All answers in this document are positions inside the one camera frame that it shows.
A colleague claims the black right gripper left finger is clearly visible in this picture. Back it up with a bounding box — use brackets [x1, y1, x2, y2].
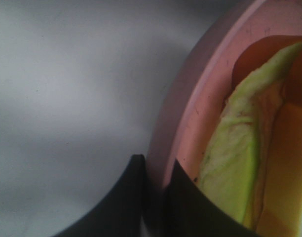
[56, 155, 146, 237]

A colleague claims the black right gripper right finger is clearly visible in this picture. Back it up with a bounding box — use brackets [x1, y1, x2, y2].
[163, 161, 257, 237]

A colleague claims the white bread sandwich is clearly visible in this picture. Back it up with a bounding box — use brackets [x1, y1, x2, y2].
[197, 36, 302, 237]

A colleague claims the pink round plate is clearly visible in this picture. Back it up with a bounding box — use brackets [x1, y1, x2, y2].
[147, 0, 302, 191]

